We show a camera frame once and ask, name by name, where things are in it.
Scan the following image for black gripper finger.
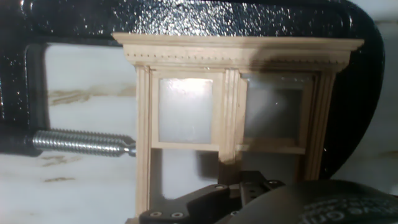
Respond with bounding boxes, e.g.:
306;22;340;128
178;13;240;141
139;170;285;224

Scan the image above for miniature wooden sliding window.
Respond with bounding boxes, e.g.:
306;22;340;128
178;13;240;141
111;32;365;224

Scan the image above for marble pattern board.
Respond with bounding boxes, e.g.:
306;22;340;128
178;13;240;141
0;0;398;224

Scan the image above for black steel C-clamp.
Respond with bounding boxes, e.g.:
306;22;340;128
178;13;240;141
0;0;386;180

